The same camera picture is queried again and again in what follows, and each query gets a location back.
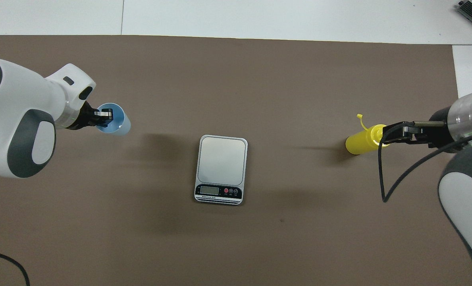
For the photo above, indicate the brown paper table mat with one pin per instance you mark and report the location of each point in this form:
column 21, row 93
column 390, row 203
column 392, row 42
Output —
column 236, row 246

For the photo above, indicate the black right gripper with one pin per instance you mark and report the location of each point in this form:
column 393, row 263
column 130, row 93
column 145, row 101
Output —
column 438, row 133

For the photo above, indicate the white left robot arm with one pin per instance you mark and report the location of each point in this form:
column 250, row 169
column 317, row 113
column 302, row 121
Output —
column 17, row 103

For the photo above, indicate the light blue plastic cup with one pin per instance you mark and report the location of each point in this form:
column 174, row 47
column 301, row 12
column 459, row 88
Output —
column 121, row 124

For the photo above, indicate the silver digital kitchen scale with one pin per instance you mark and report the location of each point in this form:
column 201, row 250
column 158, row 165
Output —
column 222, row 159

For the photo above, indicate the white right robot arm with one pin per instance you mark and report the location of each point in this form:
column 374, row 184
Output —
column 470, row 115

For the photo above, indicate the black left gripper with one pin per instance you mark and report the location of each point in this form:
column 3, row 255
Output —
column 85, row 117

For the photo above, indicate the yellow squeeze bottle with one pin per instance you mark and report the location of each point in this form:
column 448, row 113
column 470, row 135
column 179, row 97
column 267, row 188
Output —
column 359, row 145

